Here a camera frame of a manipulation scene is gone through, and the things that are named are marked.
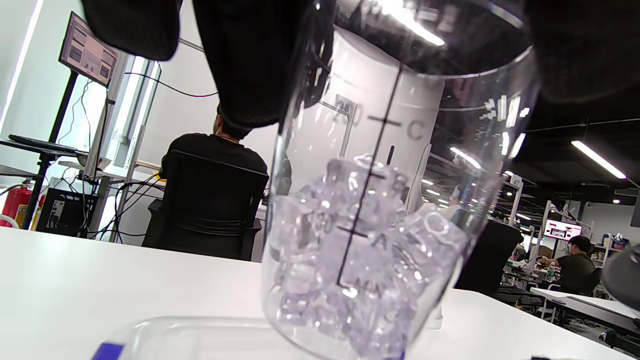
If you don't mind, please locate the person's left hand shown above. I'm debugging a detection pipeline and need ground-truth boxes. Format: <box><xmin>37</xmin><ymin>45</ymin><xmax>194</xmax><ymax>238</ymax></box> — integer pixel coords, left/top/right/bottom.
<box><xmin>81</xmin><ymin>0</ymin><xmax>640</xmax><ymax>130</ymax></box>

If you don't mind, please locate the clear plastic shaker cup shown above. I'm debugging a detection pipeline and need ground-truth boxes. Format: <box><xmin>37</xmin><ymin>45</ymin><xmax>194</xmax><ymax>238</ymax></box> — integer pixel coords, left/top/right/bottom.
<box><xmin>260</xmin><ymin>0</ymin><xmax>544</xmax><ymax>360</ymax></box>

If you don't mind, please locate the pile of clear ice cubes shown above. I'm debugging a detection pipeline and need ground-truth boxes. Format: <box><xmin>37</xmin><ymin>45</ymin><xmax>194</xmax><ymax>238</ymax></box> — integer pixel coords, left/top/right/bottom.
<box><xmin>267</xmin><ymin>154</ymin><xmax>472</xmax><ymax>360</ymax></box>

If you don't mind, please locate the clear container with blue clips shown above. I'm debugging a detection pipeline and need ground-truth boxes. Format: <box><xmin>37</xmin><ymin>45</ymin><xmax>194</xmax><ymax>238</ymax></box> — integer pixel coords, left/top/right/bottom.
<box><xmin>91</xmin><ymin>315</ymin><xmax>311</xmax><ymax>360</ymax></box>

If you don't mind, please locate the black office chair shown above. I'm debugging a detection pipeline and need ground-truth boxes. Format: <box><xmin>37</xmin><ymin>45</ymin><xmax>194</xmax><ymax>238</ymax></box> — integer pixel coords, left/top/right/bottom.
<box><xmin>454</xmin><ymin>219</ymin><xmax>524</xmax><ymax>297</ymax></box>
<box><xmin>142</xmin><ymin>149</ymin><xmax>271</xmax><ymax>262</ymax></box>

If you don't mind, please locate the lit monitor on stand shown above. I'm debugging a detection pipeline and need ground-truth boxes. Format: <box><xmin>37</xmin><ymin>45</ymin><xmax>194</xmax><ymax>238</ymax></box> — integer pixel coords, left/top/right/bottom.
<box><xmin>20</xmin><ymin>11</ymin><xmax>122</xmax><ymax>231</ymax></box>

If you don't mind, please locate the black keyboard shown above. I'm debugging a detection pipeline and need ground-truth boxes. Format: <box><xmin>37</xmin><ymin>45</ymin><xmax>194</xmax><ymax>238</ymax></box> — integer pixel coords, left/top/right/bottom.
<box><xmin>7</xmin><ymin>133</ymin><xmax>83</xmax><ymax>157</ymax></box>

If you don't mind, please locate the black computer tower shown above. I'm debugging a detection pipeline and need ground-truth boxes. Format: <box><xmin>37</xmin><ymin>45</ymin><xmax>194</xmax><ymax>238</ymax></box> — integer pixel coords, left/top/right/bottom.
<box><xmin>36</xmin><ymin>187</ymin><xmax>99</xmax><ymax>239</ymax></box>

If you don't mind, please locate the red canister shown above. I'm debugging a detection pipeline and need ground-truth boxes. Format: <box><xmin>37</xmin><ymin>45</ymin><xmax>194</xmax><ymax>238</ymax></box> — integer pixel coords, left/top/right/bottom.
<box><xmin>0</xmin><ymin>181</ymin><xmax>35</xmax><ymax>229</ymax></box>

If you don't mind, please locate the small lit screen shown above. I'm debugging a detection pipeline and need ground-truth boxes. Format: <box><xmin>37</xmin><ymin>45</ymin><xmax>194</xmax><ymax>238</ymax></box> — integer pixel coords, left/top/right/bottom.
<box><xmin>543</xmin><ymin>218</ymin><xmax>584</xmax><ymax>242</ymax></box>

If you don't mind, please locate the tangle of black floor cables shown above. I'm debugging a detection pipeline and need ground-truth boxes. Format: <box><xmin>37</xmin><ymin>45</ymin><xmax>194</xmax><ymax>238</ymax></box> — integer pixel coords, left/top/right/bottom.
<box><xmin>87</xmin><ymin>172</ymin><xmax>167</xmax><ymax>244</ymax></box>

